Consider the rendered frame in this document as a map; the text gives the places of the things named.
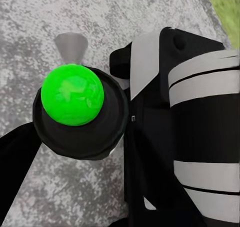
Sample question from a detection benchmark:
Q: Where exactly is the insectifuge atomizer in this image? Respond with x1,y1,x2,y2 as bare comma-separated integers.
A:
32,32,129,161

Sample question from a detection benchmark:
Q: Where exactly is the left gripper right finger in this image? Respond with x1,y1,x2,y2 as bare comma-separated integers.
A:
124,120,209,227

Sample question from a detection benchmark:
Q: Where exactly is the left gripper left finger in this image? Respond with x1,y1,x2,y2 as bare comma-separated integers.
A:
0,122,43,227

